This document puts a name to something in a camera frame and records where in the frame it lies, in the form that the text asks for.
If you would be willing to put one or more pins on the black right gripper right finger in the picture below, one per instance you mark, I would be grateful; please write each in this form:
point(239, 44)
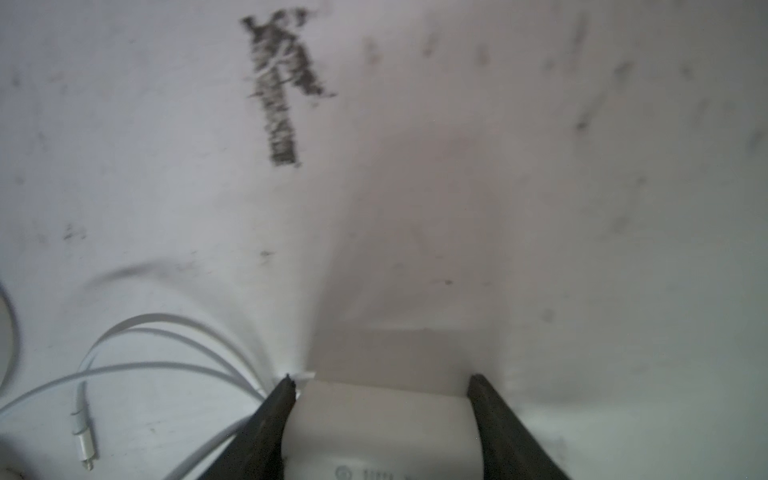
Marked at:
point(509, 450)

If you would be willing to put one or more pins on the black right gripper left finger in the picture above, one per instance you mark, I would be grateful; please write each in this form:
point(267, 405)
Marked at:
point(255, 452)

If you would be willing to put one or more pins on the white charger adapter with cable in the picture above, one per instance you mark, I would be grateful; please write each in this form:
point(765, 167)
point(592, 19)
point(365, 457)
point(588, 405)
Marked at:
point(382, 378)

